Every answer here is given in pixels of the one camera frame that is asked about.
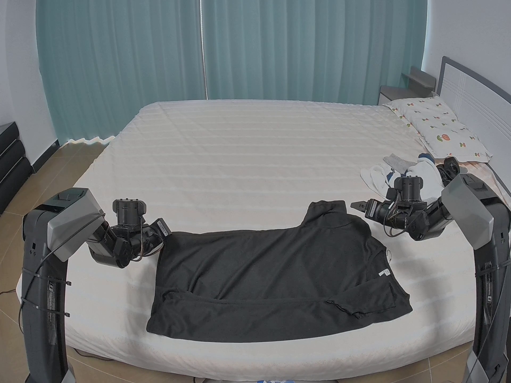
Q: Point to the white printed pillow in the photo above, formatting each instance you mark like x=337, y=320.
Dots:
x=439, y=130

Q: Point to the black chest of drawers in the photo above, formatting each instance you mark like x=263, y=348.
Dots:
x=10, y=162

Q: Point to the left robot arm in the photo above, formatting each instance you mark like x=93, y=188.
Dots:
x=36, y=253

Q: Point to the blue-green curtain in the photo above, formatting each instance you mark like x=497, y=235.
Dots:
x=311, y=34
x=119, y=54

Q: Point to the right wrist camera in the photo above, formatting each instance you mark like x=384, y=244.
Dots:
x=392, y=195

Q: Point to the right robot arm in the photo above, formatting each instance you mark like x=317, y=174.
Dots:
x=467, y=206

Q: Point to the bed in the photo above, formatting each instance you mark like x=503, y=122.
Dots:
x=239, y=166

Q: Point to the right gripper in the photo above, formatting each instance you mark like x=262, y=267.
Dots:
x=381, y=212

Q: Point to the grey bedside table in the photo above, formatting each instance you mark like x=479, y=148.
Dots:
x=399, y=92

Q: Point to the pile of clothes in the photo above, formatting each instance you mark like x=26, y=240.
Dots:
x=377, y=176

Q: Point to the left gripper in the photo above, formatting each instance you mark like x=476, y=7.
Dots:
x=153, y=235

